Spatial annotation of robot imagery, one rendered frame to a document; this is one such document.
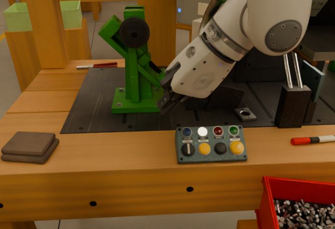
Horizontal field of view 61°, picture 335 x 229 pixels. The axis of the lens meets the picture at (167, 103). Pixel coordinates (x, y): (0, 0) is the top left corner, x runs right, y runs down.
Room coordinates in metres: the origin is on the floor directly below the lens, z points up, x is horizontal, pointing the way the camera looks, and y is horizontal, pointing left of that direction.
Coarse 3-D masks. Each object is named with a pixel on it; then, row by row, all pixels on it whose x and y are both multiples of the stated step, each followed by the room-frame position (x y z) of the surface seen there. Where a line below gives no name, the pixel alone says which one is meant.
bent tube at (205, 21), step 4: (212, 0) 0.81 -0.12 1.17; (216, 0) 0.79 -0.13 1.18; (220, 0) 0.77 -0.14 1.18; (224, 0) 0.76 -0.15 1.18; (208, 4) 0.83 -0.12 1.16; (212, 4) 0.81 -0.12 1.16; (216, 4) 0.80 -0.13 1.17; (220, 4) 0.80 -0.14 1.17; (208, 8) 0.83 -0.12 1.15; (212, 8) 0.82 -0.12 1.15; (216, 8) 0.81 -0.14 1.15; (204, 12) 0.85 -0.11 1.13; (208, 12) 0.83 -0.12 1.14; (212, 12) 0.83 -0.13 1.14; (204, 16) 0.84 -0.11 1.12; (208, 16) 0.83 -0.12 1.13; (212, 16) 0.84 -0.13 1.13; (204, 20) 0.84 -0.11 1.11; (208, 20) 0.84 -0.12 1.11; (200, 24) 0.85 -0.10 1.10; (204, 24) 0.84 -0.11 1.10; (200, 28) 0.84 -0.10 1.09; (200, 32) 0.84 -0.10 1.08
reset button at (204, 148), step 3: (201, 144) 0.48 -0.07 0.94; (204, 144) 0.48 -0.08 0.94; (207, 144) 0.48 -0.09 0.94; (201, 147) 0.48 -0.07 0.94; (204, 147) 0.48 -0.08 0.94; (207, 147) 0.48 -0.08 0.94; (201, 150) 0.47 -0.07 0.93; (204, 150) 0.47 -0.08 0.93; (207, 150) 0.47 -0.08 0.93; (204, 153) 0.47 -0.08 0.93; (207, 153) 0.47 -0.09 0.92
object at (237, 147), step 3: (234, 141) 0.49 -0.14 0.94; (237, 141) 0.49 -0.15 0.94; (231, 144) 0.48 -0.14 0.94; (234, 144) 0.48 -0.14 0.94; (237, 144) 0.48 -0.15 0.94; (240, 144) 0.48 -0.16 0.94; (231, 147) 0.48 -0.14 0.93; (234, 147) 0.48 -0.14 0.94; (237, 147) 0.48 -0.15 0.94; (240, 147) 0.48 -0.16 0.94; (243, 147) 0.48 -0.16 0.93; (231, 150) 0.48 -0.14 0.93; (234, 150) 0.47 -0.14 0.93; (237, 150) 0.47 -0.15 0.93; (240, 150) 0.47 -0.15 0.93; (234, 153) 0.47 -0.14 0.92; (237, 153) 0.47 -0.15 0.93; (240, 153) 0.47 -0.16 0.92
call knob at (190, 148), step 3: (186, 144) 0.48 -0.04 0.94; (189, 144) 0.48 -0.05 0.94; (183, 147) 0.48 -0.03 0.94; (186, 147) 0.48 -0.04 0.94; (189, 147) 0.48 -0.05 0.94; (192, 147) 0.48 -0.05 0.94; (183, 150) 0.47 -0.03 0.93; (186, 150) 0.47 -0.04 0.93; (189, 150) 0.47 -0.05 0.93; (192, 150) 0.47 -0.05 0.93; (186, 153) 0.47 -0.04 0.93; (189, 153) 0.47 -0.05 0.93; (192, 153) 0.47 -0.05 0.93
